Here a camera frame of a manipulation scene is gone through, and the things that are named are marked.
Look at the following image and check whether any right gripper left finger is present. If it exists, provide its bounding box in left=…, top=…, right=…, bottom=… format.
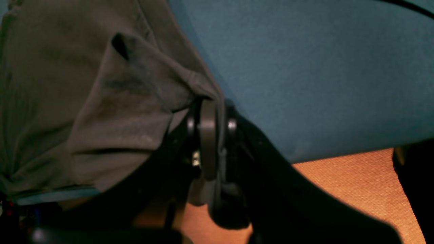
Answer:
left=31, top=99, right=218, bottom=244

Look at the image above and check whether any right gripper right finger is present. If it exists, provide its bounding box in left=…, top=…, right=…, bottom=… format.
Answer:
left=210, top=100, right=402, bottom=244

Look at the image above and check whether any grey T-shirt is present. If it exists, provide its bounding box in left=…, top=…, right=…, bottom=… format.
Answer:
left=1, top=0, right=225, bottom=201

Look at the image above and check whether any blue table cloth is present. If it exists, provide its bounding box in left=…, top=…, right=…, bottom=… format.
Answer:
left=14, top=0, right=434, bottom=205

